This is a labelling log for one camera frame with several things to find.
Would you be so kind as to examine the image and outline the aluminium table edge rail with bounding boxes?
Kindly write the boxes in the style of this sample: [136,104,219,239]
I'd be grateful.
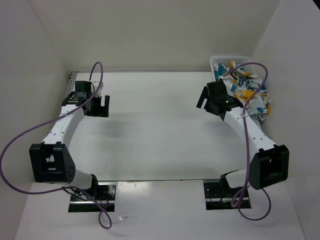
[65,71,79,97]

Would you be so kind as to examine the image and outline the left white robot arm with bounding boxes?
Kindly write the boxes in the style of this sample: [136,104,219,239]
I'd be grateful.
[29,81,110,200]

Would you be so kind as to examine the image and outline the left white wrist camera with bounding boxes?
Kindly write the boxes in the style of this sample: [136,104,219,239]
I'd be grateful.
[90,81,104,98]

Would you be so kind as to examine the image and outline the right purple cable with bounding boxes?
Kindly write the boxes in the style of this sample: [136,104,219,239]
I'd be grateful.
[224,62,273,221]

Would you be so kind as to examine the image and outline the patterned white teal yellow shorts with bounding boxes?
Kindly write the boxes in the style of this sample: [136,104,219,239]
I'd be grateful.
[211,60,271,123]

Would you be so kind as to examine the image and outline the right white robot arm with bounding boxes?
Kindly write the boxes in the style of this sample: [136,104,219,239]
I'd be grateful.
[196,80,290,197]

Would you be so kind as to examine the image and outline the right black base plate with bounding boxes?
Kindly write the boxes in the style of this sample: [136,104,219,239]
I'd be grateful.
[203,179,240,211]

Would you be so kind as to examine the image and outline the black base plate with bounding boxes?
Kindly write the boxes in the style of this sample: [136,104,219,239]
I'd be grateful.
[68,181,117,213]
[203,179,240,211]

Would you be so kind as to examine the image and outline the purple cable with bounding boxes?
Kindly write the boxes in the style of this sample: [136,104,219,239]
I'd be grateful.
[0,61,113,230]
[224,62,273,221]

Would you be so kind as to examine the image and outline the white plastic basket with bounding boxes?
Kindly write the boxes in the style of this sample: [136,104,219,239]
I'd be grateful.
[209,55,253,81]

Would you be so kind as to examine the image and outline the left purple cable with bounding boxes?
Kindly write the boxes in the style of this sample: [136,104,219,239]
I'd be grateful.
[0,61,113,230]

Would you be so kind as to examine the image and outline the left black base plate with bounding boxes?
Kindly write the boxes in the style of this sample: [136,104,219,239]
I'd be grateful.
[68,181,117,213]

